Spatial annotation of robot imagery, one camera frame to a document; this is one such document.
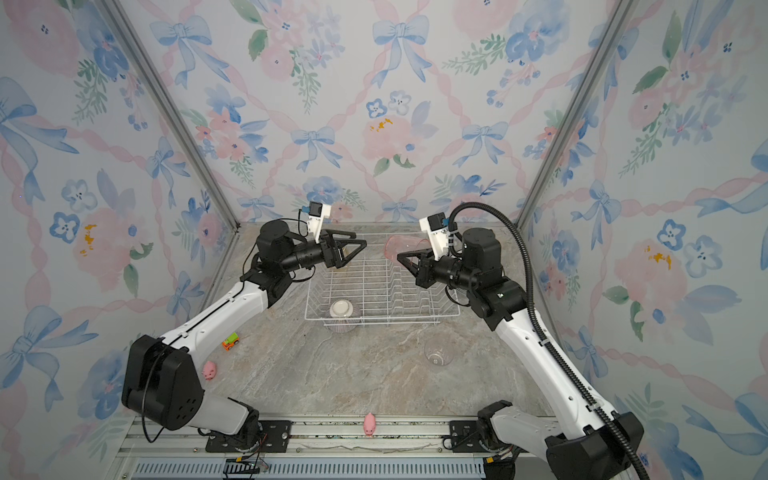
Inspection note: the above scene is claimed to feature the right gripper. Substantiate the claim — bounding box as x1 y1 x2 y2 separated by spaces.
398 248 480 296

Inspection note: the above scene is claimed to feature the corner aluminium post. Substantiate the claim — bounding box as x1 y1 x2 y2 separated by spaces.
517 0 636 228
95 0 240 231

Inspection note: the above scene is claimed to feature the white wire dish rack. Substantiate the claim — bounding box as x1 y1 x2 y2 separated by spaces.
304 232 459 326

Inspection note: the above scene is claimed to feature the black corrugated cable hose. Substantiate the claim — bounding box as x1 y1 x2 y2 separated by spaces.
446 201 652 480

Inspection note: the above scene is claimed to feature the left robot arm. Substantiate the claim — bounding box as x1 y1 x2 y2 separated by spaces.
121 220 367 450

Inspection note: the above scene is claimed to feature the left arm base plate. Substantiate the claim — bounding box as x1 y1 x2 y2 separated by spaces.
205 420 293 454

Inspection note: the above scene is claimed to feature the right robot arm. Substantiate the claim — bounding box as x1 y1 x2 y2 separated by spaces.
397 221 644 479

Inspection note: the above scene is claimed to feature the pink pig toy on rail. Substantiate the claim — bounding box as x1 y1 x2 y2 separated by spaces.
363 413 377 437

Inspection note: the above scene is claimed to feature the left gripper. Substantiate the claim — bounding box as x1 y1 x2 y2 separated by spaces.
282 231 367 278

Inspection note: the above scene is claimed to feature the clear glass cup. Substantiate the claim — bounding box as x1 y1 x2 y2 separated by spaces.
424 339 454 366

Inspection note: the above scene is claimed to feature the clear cup white base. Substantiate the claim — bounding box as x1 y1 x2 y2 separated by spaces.
325 299 357 334

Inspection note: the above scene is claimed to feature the green orange toy car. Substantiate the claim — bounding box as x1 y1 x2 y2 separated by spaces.
222 333 240 351

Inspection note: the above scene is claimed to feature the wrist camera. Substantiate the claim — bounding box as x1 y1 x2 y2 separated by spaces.
303 201 331 243
419 212 453 260

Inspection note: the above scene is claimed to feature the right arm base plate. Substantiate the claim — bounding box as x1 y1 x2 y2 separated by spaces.
443 420 488 453

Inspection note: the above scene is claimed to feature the pink plastic cup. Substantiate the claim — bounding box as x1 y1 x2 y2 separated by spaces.
384 234 431 264

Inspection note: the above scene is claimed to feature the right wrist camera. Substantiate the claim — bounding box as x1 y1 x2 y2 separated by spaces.
419 212 453 260

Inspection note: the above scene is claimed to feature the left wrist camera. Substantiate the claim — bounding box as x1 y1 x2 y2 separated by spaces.
303 201 331 243

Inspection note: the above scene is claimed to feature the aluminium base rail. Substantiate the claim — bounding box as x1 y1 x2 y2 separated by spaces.
105 415 554 479

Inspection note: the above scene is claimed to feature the pink pig toy left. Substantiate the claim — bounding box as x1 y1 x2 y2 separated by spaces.
202 361 218 381

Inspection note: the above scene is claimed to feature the right corner aluminium post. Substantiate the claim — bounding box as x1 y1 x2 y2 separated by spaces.
517 0 636 228

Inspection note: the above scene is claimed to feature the left corner aluminium post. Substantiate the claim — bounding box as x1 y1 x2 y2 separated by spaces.
95 0 240 231

